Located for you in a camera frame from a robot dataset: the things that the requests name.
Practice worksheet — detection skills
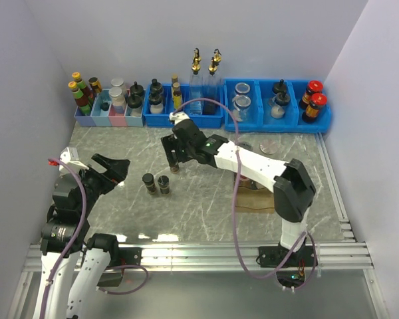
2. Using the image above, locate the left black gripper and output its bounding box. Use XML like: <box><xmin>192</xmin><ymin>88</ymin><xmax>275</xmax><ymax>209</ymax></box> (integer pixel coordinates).
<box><xmin>76</xmin><ymin>152</ymin><xmax>130</xmax><ymax>216</ymax></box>

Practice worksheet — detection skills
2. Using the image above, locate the black cap spice bottle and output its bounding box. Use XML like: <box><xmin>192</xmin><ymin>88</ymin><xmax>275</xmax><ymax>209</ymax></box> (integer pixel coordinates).
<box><xmin>170</xmin><ymin>163</ymin><xmax>180</xmax><ymax>173</ymax></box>

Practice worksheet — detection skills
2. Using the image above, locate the silver lid spice jar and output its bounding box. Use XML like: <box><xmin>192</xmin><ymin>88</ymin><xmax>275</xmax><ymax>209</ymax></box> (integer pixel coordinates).
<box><xmin>259</xmin><ymin>140</ymin><xmax>279</xmax><ymax>155</ymax></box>

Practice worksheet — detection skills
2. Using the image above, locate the pink lid spice jar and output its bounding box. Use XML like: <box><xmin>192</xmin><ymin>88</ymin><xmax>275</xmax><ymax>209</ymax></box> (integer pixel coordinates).
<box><xmin>239</xmin><ymin>176</ymin><xmax>253</xmax><ymax>189</ymax></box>

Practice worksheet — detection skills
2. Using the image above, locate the yellow lid spice jar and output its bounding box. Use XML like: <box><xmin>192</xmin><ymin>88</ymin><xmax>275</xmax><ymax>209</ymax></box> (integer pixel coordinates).
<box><xmin>251</xmin><ymin>182</ymin><xmax>266</xmax><ymax>191</ymax></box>

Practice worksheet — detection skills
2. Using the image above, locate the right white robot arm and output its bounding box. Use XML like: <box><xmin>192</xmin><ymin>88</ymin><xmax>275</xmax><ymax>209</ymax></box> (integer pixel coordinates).
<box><xmin>161</xmin><ymin>113</ymin><xmax>316</xmax><ymax>265</ymax></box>

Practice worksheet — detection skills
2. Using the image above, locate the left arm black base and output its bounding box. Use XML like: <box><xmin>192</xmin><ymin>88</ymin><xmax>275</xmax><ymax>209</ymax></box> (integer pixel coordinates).
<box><xmin>98</xmin><ymin>247</ymin><xmax>142</xmax><ymax>288</ymax></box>

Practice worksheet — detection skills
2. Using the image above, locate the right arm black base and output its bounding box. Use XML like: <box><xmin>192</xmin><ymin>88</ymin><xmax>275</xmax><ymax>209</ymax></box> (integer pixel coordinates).
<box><xmin>256</xmin><ymin>245</ymin><xmax>319</xmax><ymax>291</ymax></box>

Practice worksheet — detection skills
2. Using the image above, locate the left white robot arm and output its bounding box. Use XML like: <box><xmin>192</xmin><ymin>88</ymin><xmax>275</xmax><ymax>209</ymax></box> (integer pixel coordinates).
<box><xmin>33</xmin><ymin>154</ymin><xmax>130</xmax><ymax>318</ymax></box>

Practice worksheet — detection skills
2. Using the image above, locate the small black cap bottle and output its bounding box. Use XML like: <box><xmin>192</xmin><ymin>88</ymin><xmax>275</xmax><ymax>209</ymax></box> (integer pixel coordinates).
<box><xmin>142</xmin><ymin>173</ymin><xmax>156</xmax><ymax>194</ymax></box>

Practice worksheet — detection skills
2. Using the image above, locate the dark shaker spice bottle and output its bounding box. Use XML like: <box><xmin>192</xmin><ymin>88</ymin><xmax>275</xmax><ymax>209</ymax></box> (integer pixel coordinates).
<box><xmin>158</xmin><ymin>175</ymin><xmax>170</xmax><ymax>195</ymax></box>

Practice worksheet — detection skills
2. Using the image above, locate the blue divided crate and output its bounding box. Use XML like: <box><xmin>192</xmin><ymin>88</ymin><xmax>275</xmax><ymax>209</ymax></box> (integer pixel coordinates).
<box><xmin>142</xmin><ymin>83</ymin><xmax>226</xmax><ymax>128</ymax></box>

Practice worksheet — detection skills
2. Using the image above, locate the pink storage bin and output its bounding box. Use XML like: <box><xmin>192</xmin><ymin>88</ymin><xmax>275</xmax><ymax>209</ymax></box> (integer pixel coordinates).
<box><xmin>108</xmin><ymin>104</ymin><xmax>127</xmax><ymax>127</ymax></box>

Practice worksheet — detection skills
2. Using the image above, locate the front black top shaker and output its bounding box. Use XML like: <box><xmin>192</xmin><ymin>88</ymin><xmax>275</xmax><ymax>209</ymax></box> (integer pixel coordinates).
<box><xmin>148</xmin><ymin>91</ymin><xmax>164</xmax><ymax>114</ymax></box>

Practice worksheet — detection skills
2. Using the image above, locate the black shaker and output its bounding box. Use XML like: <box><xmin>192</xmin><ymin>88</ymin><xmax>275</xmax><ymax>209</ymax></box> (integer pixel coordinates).
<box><xmin>150</xmin><ymin>78</ymin><xmax>164</xmax><ymax>95</ymax></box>
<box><xmin>148</xmin><ymin>91</ymin><xmax>164</xmax><ymax>114</ymax></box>

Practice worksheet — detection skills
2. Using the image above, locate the pale blue storage bin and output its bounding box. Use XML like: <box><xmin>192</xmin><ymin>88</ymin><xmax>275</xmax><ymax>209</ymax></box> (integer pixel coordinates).
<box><xmin>125</xmin><ymin>108</ymin><xmax>145</xmax><ymax>127</ymax></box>

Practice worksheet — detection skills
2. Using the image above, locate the light blue storage bin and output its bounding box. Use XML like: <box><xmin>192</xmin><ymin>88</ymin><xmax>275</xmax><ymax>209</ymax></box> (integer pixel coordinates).
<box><xmin>90</xmin><ymin>89</ymin><xmax>111</xmax><ymax>127</ymax></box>

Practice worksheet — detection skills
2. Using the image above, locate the front cork yellow bottle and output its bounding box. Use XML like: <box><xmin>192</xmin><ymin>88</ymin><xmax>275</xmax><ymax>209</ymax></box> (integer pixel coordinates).
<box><xmin>172</xmin><ymin>82</ymin><xmax>183</xmax><ymax>110</ymax></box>

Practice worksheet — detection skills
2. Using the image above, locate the purple storage bin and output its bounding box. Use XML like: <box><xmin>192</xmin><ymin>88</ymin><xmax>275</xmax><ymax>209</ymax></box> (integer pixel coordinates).
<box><xmin>74</xmin><ymin>108</ymin><xmax>96</xmax><ymax>127</ymax></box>

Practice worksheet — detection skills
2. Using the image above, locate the left glass oil bottle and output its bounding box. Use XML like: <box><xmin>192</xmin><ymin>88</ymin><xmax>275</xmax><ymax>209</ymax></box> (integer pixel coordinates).
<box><xmin>189</xmin><ymin>48</ymin><xmax>203</xmax><ymax>115</ymax></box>

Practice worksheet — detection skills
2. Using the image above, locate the front black pourer jar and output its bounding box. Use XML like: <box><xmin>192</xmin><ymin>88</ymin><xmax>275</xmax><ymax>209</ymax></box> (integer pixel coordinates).
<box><xmin>127</xmin><ymin>94</ymin><xmax>143</xmax><ymax>117</ymax></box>

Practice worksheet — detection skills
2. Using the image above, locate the black pourer jar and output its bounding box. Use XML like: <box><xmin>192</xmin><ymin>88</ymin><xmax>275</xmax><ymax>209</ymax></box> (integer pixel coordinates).
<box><xmin>127</xmin><ymin>94</ymin><xmax>143</xmax><ymax>117</ymax></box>
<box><xmin>130</xmin><ymin>81</ymin><xmax>144</xmax><ymax>98</ymax></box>

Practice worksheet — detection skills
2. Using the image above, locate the rear black top shaker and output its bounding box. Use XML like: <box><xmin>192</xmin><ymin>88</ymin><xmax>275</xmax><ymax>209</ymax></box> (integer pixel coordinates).
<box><xmin>150</xmin><ymin>78</ymin><xmax>164</xmax><ymax>95</ymax></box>

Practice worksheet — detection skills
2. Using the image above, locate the small black cap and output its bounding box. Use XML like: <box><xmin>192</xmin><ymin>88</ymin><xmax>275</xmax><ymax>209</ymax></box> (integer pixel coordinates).
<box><xmin>100</xmin><ymin>102</ymin><xmax>109</xmax><ymax>111</ymax></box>

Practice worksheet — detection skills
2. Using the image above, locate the rear black pourer jar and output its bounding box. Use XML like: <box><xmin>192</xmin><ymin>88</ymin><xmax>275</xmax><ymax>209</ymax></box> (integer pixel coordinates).
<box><xmin>130</xmin><ymin>81</ymin><xmax>144</xmax><ymax>98</ymax></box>

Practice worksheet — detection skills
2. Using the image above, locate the rear cork bottle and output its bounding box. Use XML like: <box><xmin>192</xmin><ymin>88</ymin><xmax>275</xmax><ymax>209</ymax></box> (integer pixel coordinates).
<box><xmin>171</xmin><ymin>74</ymin><xmax>180</xmax><ymax>88</ymax></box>

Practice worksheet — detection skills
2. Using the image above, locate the right dark oil bottle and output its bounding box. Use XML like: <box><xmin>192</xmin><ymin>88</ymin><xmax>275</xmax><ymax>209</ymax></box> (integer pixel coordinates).
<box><xmin>203</xmin><ymin>49</ymin><xmax>221</xmax><ymax>115</ymax></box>

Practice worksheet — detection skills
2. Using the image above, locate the front silver lid jar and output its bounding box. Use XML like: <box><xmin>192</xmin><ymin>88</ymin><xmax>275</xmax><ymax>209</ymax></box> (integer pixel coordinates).
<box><xmin>108</xmin><ymin>87</ymin><xmax>127</xmax><ymax>114</ymax></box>

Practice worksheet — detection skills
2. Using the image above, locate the front red sauce bottle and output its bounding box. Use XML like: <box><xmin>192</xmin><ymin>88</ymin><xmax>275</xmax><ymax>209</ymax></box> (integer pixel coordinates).
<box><xmin>68</xmin><ymin>81</ymin><xmax>91</xmax><ymax>116</ymax></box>

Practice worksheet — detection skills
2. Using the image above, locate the red sauce bottle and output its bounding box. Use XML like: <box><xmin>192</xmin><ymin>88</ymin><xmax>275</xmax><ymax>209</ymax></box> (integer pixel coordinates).
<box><xmin>68</xmin><ymin>81</ymin><xmax>91</xmax><ymax>116</ymax></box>
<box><xmin>72</xmin><ymin>72</ymin><xmax>94</xmax><ymax>104</ymax></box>

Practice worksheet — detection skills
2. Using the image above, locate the front clear glass jar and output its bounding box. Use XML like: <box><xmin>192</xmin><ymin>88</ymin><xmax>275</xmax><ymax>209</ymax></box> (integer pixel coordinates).
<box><xmin>232</xmin><ymin>95</ymin><xmax>251</xmax><ymax>122</ymax></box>

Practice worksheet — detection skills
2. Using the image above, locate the clear glass jar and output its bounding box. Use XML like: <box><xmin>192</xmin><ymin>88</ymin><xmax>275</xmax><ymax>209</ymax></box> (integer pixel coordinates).
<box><xmin>232</xmin><ymin>95</ymin><xmax>251</xmax><ymax>122</ymax></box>
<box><xmin>235</xmin><ymin>82</ymin><xmax>251</xmax><ymax>97</ymax></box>

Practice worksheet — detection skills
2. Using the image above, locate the rear silver lid jar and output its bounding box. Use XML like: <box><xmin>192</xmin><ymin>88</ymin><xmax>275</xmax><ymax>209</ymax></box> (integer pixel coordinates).
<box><xmin>111</xmin><ymin>77</ymin><xmax>127</xmax><ymax>94</ymax></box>

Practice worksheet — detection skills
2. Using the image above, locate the rear clear glass jar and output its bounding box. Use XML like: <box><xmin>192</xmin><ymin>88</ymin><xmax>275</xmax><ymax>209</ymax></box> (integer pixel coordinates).
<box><xmin>235</xmin><ymin>82</ymin><xmax>251</xmax><ymax>97</ymax></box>

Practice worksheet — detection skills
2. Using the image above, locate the dark yellow label bottle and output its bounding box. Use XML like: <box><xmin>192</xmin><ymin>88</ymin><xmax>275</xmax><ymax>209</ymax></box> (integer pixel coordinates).
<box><xmin>88</xmin><ymin>77</ymin><xmax>102</xmax><ymax>95</ymax></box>

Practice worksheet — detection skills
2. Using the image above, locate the rear red sauce bottle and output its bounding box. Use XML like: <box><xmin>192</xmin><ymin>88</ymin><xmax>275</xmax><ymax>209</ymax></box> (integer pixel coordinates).
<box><xmin>72</xmin><ymin>72</ymin><xmax>94</xmax><ymax>104</ymax></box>

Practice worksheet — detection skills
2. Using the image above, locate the large blue triple bin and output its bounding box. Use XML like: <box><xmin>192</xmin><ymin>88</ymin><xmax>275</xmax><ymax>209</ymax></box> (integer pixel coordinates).
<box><xmin>223</xmin><ymin>78</ymin><xmax>332</xmax><ymax>133</ymax></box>

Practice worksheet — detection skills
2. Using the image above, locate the front black lid sugar jar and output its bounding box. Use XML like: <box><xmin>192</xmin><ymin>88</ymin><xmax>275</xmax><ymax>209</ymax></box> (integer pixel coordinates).
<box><xmin>268</xmin><ymin>92</ymin><xmax>291</xmax><ymax>119</ymax></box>

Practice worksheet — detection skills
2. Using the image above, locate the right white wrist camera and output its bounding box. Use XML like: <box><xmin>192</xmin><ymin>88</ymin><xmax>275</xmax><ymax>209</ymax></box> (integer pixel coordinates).
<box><xmin>169</xmin><ymin>112</ymin><xmax>190</xmax><ymax>125</ymax></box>

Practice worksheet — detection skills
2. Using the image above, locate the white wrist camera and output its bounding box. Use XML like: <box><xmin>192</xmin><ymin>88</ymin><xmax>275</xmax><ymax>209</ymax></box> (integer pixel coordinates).
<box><xmin>169</xmin><ymin>112</ymin><xmax>190</xmax><ymax>125</ymax></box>
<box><xmin>59</xmin><ymin>147</ymin><xmax>88</xmax><ymax>173</ymax></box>

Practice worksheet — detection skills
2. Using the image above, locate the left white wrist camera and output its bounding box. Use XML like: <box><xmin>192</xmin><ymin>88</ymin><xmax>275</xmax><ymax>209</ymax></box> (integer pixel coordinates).
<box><xmin>59</xmin><ymin>147</ymin><xmax>88</xmax><ymax>173</ymax></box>

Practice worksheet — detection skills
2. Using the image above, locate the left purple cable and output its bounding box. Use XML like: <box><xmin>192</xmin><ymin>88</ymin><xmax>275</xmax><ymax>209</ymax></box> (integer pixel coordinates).
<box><xmin>39</xmin><ymin>157</ymin><xmax>150</xmax><ymax>319</ymax></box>

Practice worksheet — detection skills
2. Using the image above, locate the purple cable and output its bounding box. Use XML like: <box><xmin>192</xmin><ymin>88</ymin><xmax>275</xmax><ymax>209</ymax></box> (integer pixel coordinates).
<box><xmin>39</xmin><ymin>157</ymin><xmax>150</xmax><ymax>319</ymax></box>
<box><xmin>171</xmin><ymin>98</ymin><xmax>317</xmax><ymax>279</ymax></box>

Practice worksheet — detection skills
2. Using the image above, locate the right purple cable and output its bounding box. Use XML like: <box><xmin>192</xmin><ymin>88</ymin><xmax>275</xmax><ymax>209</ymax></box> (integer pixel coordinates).
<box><xmin>171</xmin><ymin>98</ymin><xmax>317</xmax><ymax>279</ymax></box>

